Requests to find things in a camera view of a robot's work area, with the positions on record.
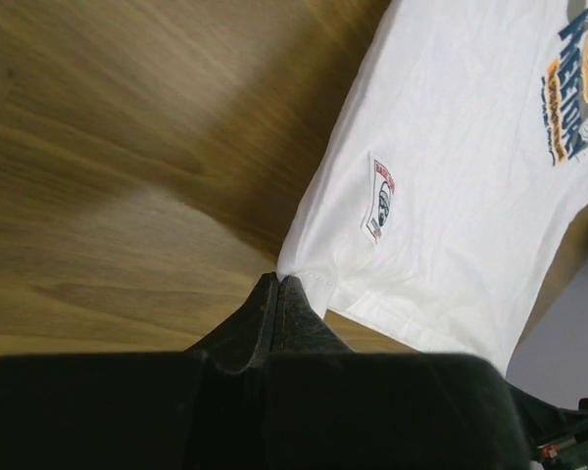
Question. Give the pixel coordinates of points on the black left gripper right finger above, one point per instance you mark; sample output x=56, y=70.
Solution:
x=354, y=410

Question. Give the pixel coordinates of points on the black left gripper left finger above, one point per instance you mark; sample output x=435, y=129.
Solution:
x=193, y=409

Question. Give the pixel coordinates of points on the white printed tank top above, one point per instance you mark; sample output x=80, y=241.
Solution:
x=457, y=163

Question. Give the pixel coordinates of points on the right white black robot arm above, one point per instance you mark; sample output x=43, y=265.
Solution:
x=556, y=437

